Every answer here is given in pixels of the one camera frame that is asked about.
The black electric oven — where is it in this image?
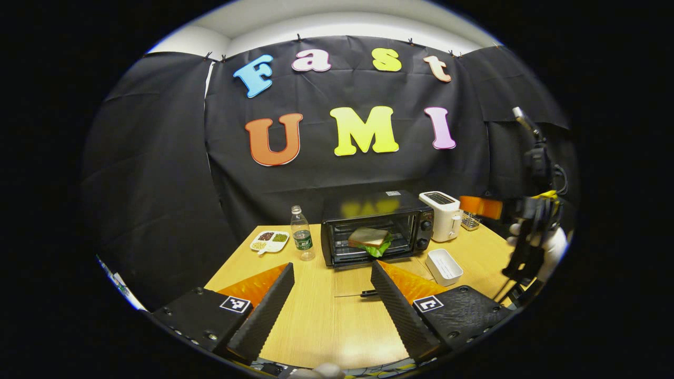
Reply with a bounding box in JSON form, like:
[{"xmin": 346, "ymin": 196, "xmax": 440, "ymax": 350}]
[{"xmin": 321, "ymin": 191, "xmax": 435, "ymax": 298}]

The black backdrop cloth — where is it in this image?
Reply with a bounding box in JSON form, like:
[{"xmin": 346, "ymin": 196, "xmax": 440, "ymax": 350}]
[{"xmin": 82, "ymin": 35, "xmax": 580, "ymax": 311}]

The clear plastic water bottle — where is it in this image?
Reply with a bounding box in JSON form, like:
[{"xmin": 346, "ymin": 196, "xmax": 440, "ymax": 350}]
[{"xmin": 291, "ymin": 205, "xmax": 315, "ymax": 262}]

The white toaster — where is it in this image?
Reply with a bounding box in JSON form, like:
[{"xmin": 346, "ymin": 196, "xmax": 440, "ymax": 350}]
[{"xmin": 419, "ymin": 191, "xmax": 464, "ymax": 243}]

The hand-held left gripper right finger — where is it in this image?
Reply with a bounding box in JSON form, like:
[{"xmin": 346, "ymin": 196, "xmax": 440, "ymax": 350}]
[{"xmin": 370, "ymin": 260, "xmax": 514, "ymax": 365}]

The white rectangular tray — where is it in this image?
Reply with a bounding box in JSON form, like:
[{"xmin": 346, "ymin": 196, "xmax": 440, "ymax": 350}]
[{"xmin": 425, "ymin": 248, "xmax": 464, "ymax": 287}]

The sandwich with lettuce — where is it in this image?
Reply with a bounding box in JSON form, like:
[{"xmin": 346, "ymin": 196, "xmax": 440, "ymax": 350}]
[{"xmin": 348, "ymin": 227, "xmax": 393, "ymax": 258}]

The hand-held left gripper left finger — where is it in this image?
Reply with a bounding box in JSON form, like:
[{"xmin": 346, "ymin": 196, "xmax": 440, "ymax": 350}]
[{"xmin": 150, "ymin": 262, "xmax": 295, "ymax": 365}]

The white divided plate with beans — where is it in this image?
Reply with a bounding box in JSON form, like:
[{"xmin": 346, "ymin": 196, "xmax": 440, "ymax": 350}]
[{"xmin": 250, "ymin": 230, "xmax": 291, "ymax": 256}]

